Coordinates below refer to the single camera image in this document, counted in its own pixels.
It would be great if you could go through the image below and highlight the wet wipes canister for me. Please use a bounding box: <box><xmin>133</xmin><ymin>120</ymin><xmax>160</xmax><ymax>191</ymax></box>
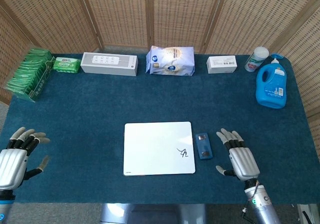
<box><xmin>244</xmin><ymin>46</ymin><xmax>270</xmax><ymax>73</ymax></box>

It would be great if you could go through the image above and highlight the long white power strip box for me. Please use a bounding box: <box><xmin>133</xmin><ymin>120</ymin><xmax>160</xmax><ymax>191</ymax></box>
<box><xmin>80</xmin><ymin>52</ymin><xmax>139</xmax><ymax>77</ymax></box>

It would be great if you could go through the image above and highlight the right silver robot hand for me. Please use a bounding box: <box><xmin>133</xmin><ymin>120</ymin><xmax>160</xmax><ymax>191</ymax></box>
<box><xmin>215</xmin><ymin>128</ymin><xmax>261</xmax><ymax>182</ymax></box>

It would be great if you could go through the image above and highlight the woven rattan folding screen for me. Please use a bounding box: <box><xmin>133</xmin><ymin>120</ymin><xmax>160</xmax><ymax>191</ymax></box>
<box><xmin>0</xmin><ymin>0</ymin><xmax>320</xmax><ymax>184</ymax></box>

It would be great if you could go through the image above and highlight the blue whiteboard eraser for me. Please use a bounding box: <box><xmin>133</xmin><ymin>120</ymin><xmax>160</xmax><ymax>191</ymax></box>
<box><xmin>195</xmin><ymin>133</ymin><xmax>214</xmax><ymax>161</ymax></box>

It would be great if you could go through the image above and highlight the white rectangular whiteboard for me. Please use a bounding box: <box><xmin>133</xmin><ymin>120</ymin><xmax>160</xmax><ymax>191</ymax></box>
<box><xmin>122</xmin><ymin>121</ymin><xmax>196</xmax><ymax>177</ymax></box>

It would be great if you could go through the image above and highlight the blue detergent pump bottle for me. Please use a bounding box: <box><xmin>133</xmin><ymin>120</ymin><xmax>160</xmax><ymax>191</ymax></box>
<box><xmin>255</xmin><ymin>53</ymin><xmax>288</xmax><ymax>109</ymax></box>

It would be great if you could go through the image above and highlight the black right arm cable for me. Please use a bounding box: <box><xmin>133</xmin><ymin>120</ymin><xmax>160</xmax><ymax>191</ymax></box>
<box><xmin>240</xmin><ymin>200</ymin><xmax>258</xmax><ymax>224</ymax></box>

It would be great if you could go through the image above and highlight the green wipes pack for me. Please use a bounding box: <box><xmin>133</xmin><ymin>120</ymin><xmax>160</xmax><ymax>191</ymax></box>
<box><xmin>52</xmin><ymin>56</ymin><xmax>82</xmax><ymax>74</ymax></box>

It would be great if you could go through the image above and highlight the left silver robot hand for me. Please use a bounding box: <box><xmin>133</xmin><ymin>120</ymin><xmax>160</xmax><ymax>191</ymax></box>
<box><xmin>0</xmin><ymin>126</ymin><xmax>52</xmax><ymax>190</ymax></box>

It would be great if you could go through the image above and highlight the green tea packet display box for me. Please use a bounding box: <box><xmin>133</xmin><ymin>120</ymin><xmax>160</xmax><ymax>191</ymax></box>
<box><xmin>2</xmin><ymin>48</ymin><xmax>55</xmax><ymax>103</ymax></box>

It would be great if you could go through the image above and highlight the dark teal table mat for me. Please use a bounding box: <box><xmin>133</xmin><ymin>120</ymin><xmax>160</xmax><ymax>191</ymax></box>
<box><xmin>0</xmin><ymin>53</ymin><xmax>314</xmax><ymax>205</ymax></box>

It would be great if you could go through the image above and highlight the small white cardboard box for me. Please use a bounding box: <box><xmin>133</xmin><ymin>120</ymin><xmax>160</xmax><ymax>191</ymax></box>
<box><xmin>206</xmin><ymin>55</ymin><xmax>238</xmax><ymax>74</ymax></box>

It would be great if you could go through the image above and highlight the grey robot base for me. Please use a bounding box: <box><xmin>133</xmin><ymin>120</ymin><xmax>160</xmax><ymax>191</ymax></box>
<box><xmin>99</xmin><ymin>203</ymin><xmax>207</xmax><ymax>224</ymax></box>

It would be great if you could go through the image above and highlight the blue white tissue pack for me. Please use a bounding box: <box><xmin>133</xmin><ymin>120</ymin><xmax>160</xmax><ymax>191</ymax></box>
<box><xmin>145</xmin><ymin>45</ymin><xmax>196</xmax><ymax>77</ymax></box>

